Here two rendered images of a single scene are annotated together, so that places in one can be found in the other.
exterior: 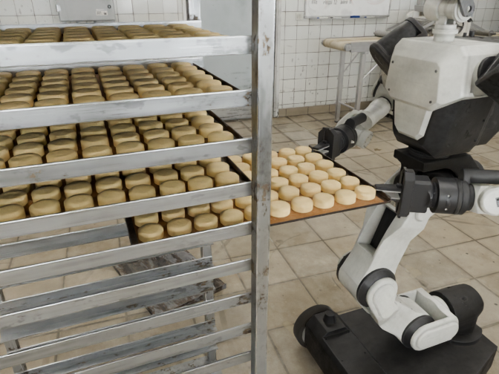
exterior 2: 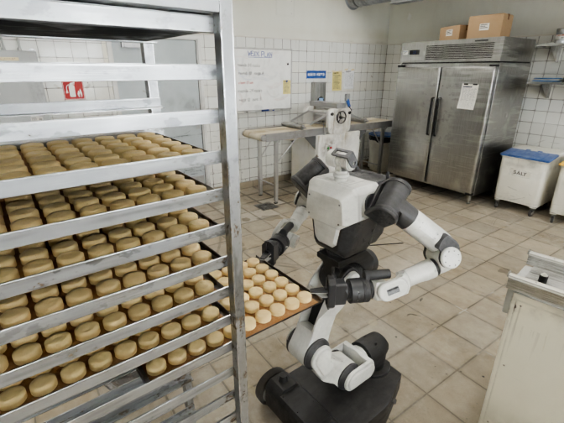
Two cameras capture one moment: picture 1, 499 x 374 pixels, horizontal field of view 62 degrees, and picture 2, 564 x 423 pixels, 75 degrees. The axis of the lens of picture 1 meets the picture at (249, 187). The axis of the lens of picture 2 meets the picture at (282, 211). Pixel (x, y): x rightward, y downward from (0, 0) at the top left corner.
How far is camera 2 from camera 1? 0.31 m
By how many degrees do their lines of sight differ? 16
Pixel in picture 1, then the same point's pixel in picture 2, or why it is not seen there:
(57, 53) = (91, 266)
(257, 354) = not seen: outside the picture
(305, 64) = not seen: hidden behind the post
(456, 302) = (370, 347)
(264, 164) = (239, 304)
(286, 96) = (216, 177)
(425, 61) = (331, 198)
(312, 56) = not seen: hidden behind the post
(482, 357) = (392, 384)
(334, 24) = (249, 117)
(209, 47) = (197, 237)
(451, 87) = (350, 216)
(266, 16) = (235, 214)
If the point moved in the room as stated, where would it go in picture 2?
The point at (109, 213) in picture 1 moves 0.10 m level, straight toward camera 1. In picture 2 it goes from (129, 365) to (143, 394)
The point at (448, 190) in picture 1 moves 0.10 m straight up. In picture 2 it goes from (357, 288) to (360, 263)
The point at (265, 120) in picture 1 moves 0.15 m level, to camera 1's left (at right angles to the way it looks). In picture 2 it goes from (238, 276) to (177, 285)
